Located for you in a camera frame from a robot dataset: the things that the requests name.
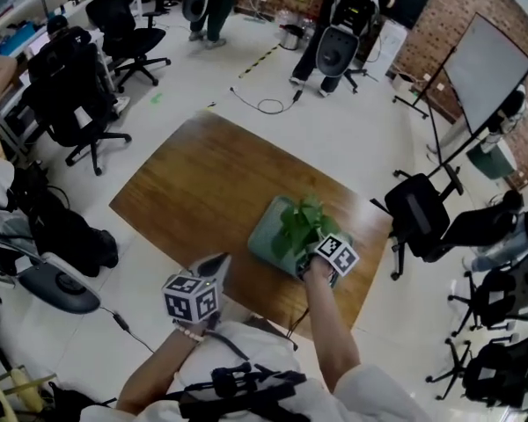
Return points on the white cabinet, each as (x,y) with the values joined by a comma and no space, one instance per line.
(389,46)

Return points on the green potted plant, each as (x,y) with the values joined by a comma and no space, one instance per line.
(297,231)

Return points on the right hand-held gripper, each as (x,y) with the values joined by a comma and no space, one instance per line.
(336,255)

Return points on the person's left forearm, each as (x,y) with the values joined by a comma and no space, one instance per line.
(158,372)

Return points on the black office chair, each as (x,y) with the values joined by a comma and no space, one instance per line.
(497,376)
(66,104)
(119,20)
(415,213)
(506,293)

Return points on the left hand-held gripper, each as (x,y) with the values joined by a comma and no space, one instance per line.
(189,299)

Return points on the green bin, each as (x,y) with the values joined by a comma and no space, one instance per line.
(490,161)

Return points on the grey oval backpack unit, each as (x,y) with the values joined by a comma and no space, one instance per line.
(61,286)
(195,2)
(336,51)

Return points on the yellow black floor tape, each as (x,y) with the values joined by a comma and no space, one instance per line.
(259,60)

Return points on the whiteboard on black stand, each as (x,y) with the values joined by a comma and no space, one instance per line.
(488,68)

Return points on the black chest harness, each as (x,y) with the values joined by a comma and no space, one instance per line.
(246,380)

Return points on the teal tray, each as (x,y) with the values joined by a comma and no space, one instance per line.
(264,235)

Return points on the person's white shirt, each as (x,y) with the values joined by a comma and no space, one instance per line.
(264,350)

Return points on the person's right forearm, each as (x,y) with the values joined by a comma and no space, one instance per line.
(330,323)

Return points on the white trash bin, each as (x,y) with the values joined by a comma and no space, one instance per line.
(404,82)

